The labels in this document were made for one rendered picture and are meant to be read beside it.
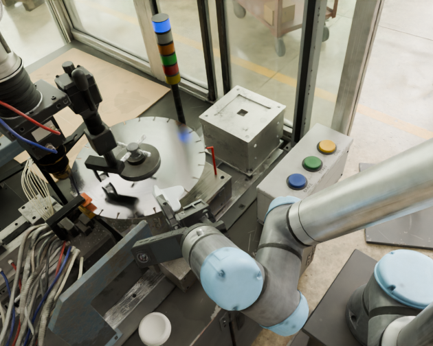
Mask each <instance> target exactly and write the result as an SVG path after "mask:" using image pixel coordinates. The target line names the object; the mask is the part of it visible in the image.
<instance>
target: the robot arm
mask: <svg viewBox="0 0 433 346"><path fill-rule="evenodd" d="M183 192H184V188H183V187H182V186H180V185H178V186H174V187H169V188H166V189H159V188H158V186H156V185H154V186H153V192H152V195H153V196H154V198H155V200H156V201H157V204H158V205H159V207H160V209H161V211H162V213H163V214H164V215H165V216H166V219H165V221H166V224H167V226H168V228H169V230H170V231H169V232H167V233H163V234H159V235H156V236H153V237H150V238H146V239H143V240H139V241H137V242H136V243H135V244H134V245H133V247H132V248H131V253H132V255H133V257H134V258H135V261H136V262H137V265H138V266H139V267H140V268H145V267H148V266H152V265H156V264H160V263H163V262H167V261H170V260H175V259H178V258H181V257H183V258H184V259H185V261H186V263H187V264H188V265H189V267H190V268H191V270H192V271H193V273H194V274H195V275H196V277H197V279H198V280H199V281H200V283H201V284H202V286H203V289H204V290H205V292H206V294H207V295H208V296H209V298H211V299H212V300H213V301H214V302H216V304H217V305H219V306H220V307H221V308H223V309H225V310H237V311H240V312H242V313H243V314H245V315H246V316H248V317H249V318H251V319H252V320H254V321H255V322H257V323H258V324H259V325H260V326H261V327H263V328H265V329H269V330H271V331H273V332H274V333H276V334H278V335H281V336H290V335H292V334H295V333H296V332H298V331H299V330H300V329H301V328H302V326H303V325H304V324H305V322H306V320H307V317H308V314H309V306H308V303H307V300H306V298H305V297H304V295H302V293H301V292H300V291H299V290H298V289H297V287H298V280H299V276H300V268H301V264H302V256H303V253H304V249H305V248H307V247H310V246H314V245H316V244H320V243H323V242H326V241H329V240H332V239H335V238H338V237H341V236H343V235H347V234H350V233H353V232H356V231H359V230H362V229H365V228H368V227H371V226H374V225H376V224H380V223H383V222H386V221H389V220H392V219H395V218H398V217H402V216H405V215H408V214H411V213H414V212H416V211H420V210H422V209H426V208H428V207H432V206H433V138H431V139H428V140H426V141H424V142H422V143H420V144H418V145H416V146H413V147H411V148H409V149H407V150H405V151H403V152H400V153H399V154H396V155H395V156H393V157H390V158H389V159H386V160H384V161H382V162H380V163H378V164H376V165H374V166H371V167H369V168H367V169H365V170H363V171H361V172H358V173H356V174H354V175H352V176H350V177H348V178H346V179H344V180H342V181H340V182H338V183H336V184H334V185H332V186H329V187H327V188H325V189H323V190H321V191H319V192H317V193H314V194H312V195H310V196H308V197H306V198H304V199H302V200H301V199H299V198H296V197H294V196H286V197H282V196H280V197H277V198H275V199H274V200H273V201H272V202H271V204H270V206H269V209H268V212H267V213H266V215H265V219H264V227H263V231H262V234H261V237H260V242H259V245H258V250H257V253H256V257H255V259H253V258H252V257H250V256H249V255H248V254H247V253H246V252H244V251H242V250H241V249H240V248H239V247H237V246H236V245H235V244H234V243H233V242H232V241H230V240H231V239H230V236H229V234H228V232H227V229H226V227H225V223H224V222H223V221H222V220H221V221H219V222H217V221H216V220H215V217H214V214H213V213H212V211H211V208H210V206H209V205H208V204H207V203H205V202H204V201H203V200H201V199H199V200H197V201H195V202H193V203H191V204H189V205H187V206H185V207H183V208H184V211H182V212H180V213H178V214H175V213H174V212H176V211H179V209H180V207H181V205H180V202H179V197H180V196H181V195H182V194H183ZM168 203H169V204H168ZM199 203H203V204H204V205H202V204H200V205H197V204H199ZM196 205H197V206H196ZM346 320H347V323H348V326H349V328H350V330H351V332H352V333H353V335H354V337H355V338H356V339H357V340H358V341H359V342H360V343H361V344H362V345H363V346H433V260H432V259H431V258H429V257H428V256H426V255H424V254H422V253H419V252H416V251H411V250H396V251H391V252H389V253H387V254H386V255H384V256H383V257H382V258H381V259H380V260H379V261H378V262H377V264H376V265H375V269H374V272H373V274H372V276H371V277H370V279H369V281H368V283H367V284H364V285H362V286H360V287H359V288H357V289H356V290H355V291H354V292H353V294H352V295H351V297H350V299H349V300H348V303H347V306H346Z"/></svg>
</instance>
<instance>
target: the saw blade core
mask: <svg viewBox="0 0 433 346"><path fill-rule="evenodd" d="M154 118H155V121H153V120H154ZM167 121H168V122H167ZM124 122H125V124H126V125H124ZM124 122H120V123H118V124H115V125H113V126H111V127H110V128H111V129H112V132H113V135H114V137H115V140H116V142H118V141H119V142H121V143H125V144H127V145H128V144H130V143H133V142H135V143H136V142H137V141H138V140H139V139H140V137H141V136H142V135H146V138H145V140H143V142H142V143H148V144H151V145H153V146H155V147H156V148H157V149H158V151H159V154H160V158H161V160H160V164H159V166H158V168H157V169H156V170H155V171H154V172H153V173H152V174H150V175H148V176H146V177H144V178H139V179H127V178H124V177H122V176H120V175H119V174H112V173H108V174H109V176H110V177H109V178H108V177H107V179H105V180H104V181H102V182H100V181H99V180H98V179H97V178H96V176H95V174H94V173H93V171H92V170H90V169H87V168H86V166H85V165H84V162H85V161H86V159H87V157H88V156H89V155H93V156H97V157H103V155H102V156H99V155H98V154H97V153H96V152H95V151H94V150H93V149H92V147H91V146H90V144H89V142H88V143H87V144H86V145H85V146H84V147H83V148H82V150H81V151H80V152H79V153H78V155H77V157H76V158H75V160H74V163H73V165H72V168H71V172H72V174H73V177H74V180H75V182H76V185H77V188H78V190H79V192H80V194H82V193H83V192H84V193H86V194H87V195H88V196H90V197H91V198H92V201H91V202H90V203H91V204H90V205H89V204H88V206H85V207H84V208H86V209H87V210H89V211H90V212H92V213H94V214H97V215H100V216H102V217H105V218H112V219H116V218H117V216H118V219H120V220H127V219H135V217H136V214H135V213H136V212H137V218H143V217H146V216H144V210H146V211H147V216H150V215H153V214H155V211H156V212H157V213H159V212H161V209H160V207H159V205H158V204H157V201H156V200H155V198H154V196H153V195H152V192H153V186H154V185H156V186H158V188H159V189H166V188H169V187H174V186H178V185H180V186H182V187H183V188H184V189H185V190H186V191H187V192H186V191H184V192H183V194H182V195H181V196H180V197H179V201H180V200H181V199H182V198H184V197H185V196H186V195H187V194H188V192H190V191H191V190H192V189H193V187H194V186H195V185H196V184H197V182H198V180H199V179H200V177H201V175H202V172H203V169H204V165H205V161H206V154H205V150H204V147H203V143H202V141H201V139H200V138H199V136H198V135H197V133H196V132H195V131H193V129H191V128H190V127H188V126H187V125H185V124H182V123H181V122H178V121H176V120H173V119H169V118H165V117H141V118H140V122H139V118H135V119H129V120H126V121H124ZM179 126H180V127H179ZM189 133H190V134H189ZM195 142H197V143H195ZM86 147H87V148H86ZM202 152H203V153H202ZM199 153H201V154H199ZM198 165H200V166H198ZM76 170H77V172H74V171H76ZM193 177H195V178H193ZM196 178H197V179H196ZM153 208H155V211H154V209H153ZM102 210H104V211H102ZM101 211H102V213H101ZM100 213H101V214H100ZM118 213H120V214H119V215H118Z"/></svg>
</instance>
